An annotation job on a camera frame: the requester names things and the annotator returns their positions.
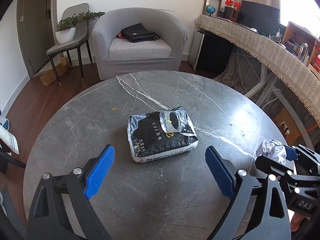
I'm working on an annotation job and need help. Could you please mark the cardboard box on floor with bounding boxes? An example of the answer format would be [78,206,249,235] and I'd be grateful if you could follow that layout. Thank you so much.
[40,56,68,86]

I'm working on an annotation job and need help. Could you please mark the black monitor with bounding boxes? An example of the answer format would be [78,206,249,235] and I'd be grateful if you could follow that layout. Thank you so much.
[237,1,280,34]

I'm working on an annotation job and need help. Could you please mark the picture frame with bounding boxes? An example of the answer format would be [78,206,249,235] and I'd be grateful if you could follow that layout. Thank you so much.
[202,0,222,17]

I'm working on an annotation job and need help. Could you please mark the white paper ball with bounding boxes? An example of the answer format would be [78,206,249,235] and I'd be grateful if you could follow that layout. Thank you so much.
[255,139,287,165]

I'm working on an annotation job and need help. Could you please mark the dark brown speaker box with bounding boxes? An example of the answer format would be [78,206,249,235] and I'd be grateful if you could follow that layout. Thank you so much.
[223,6,238,22]

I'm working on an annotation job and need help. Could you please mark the black handbag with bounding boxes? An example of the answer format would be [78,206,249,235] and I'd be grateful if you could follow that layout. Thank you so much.
[120,22,160,43]

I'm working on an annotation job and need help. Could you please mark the grey door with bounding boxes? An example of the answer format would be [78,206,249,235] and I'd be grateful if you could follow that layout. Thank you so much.
[16,0,56,78]

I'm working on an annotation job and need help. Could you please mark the white patterned tablecloth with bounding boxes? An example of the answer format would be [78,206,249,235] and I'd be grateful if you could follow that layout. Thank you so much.
[0,126,20,155]

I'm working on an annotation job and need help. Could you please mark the wooden shelf organizer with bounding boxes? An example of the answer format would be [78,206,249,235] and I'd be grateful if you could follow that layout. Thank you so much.
[281,21,319,73]

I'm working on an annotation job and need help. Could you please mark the round grey marble table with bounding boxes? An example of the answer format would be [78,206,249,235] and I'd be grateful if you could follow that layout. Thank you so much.
[23,71,286,239]

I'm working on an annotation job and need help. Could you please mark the grey dining chair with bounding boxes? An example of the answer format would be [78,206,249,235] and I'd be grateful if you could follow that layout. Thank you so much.
[45,2,94,88]

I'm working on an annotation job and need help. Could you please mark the black silver foil bag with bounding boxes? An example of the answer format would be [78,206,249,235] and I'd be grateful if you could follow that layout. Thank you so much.
[127,106,199,163]

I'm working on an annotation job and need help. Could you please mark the grey armchair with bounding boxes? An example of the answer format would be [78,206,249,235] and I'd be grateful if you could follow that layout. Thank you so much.
[91,8,189,80]

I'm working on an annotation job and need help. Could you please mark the small red flags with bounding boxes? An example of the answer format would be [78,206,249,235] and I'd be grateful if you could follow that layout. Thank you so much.
[225,0,241,10]

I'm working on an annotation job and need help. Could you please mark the potted bonsai white pot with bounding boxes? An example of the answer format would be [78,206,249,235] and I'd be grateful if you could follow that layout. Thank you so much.
[55,11,105,44]

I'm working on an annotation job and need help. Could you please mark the silver black computer case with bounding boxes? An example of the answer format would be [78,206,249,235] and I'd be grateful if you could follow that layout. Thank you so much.
[189,30,234,75]

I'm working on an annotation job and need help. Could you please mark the small blue globe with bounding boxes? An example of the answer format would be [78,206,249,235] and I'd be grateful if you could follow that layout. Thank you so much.
[206,5,216,16]

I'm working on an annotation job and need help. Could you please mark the beige fringed desk cloth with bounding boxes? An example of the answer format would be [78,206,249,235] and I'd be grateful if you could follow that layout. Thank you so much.
[195,15,320,122]

